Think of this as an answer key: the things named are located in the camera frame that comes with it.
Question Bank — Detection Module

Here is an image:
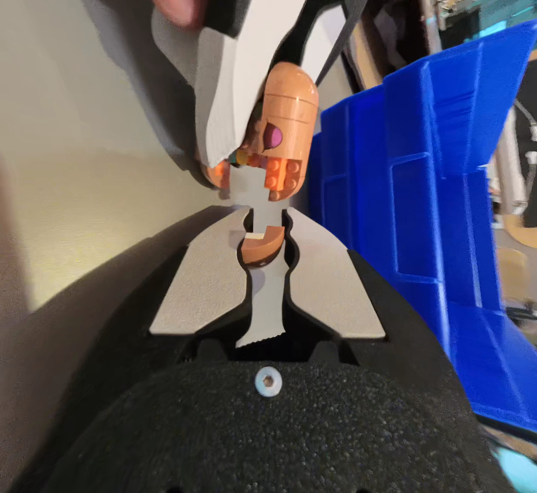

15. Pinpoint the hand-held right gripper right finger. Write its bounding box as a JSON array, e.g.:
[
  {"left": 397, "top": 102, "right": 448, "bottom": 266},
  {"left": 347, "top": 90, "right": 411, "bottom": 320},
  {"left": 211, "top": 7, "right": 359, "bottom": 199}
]
[{"left": 283, "top": 207, "right": 387, "bottom": 340}]

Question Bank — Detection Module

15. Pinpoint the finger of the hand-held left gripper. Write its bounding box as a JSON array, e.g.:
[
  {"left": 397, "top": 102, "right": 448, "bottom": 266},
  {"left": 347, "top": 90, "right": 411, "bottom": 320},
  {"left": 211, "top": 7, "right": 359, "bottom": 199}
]
[
  {"left": 194, "top": 0, "right": 314, "bottom": 169},
  {"left": 300, "top": 8, "right": 347, "bottom": 84}
]

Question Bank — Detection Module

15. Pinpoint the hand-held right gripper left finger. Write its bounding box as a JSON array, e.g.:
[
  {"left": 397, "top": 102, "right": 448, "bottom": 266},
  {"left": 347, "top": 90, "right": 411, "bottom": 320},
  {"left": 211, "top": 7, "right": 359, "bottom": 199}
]
[{"left": 149, "top": 207, "right": 254, "bottom": 336}]

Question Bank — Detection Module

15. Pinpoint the brown curved brick with tile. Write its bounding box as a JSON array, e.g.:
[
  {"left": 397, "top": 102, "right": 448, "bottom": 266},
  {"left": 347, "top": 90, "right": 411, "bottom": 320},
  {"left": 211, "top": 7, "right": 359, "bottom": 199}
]
[{"left": 229, "top": 226, "right": 287, "bottom": 268}]

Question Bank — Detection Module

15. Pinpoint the brown brick-built toy animal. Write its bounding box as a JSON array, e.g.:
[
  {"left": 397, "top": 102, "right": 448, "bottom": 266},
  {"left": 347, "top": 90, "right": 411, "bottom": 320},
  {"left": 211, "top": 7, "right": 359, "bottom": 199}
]
[{"left": 203, "top": 61, "right": 319, "bottom": 202}]

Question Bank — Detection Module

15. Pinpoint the blue plastic bin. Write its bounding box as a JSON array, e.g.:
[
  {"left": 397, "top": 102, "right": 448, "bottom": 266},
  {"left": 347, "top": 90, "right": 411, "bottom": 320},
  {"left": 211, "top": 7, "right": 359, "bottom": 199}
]
[{"left": 308, "top": 19, "right": 537, "bottom": 431}]

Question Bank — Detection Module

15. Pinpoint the cardboard box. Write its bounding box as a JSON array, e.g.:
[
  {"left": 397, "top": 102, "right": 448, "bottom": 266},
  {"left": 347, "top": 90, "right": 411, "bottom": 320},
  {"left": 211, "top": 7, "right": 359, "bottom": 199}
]
[{"left": 342, "top": 0, "right": 445, "bottom": 95}]

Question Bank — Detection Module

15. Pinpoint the black wood-edged divider panel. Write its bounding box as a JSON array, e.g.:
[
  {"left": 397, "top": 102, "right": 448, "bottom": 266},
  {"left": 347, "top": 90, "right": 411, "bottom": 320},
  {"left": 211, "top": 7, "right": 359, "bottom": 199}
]
[{"left": 505, "top": 51, "right": 537, "bottom": 248}]

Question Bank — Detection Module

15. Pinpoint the white metal frame rail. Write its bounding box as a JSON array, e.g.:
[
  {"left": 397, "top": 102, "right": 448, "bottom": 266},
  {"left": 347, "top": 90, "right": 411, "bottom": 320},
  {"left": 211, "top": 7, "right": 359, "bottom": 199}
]
[{"left": 497, "top": 105, "right": 528, "bottom": 215}]

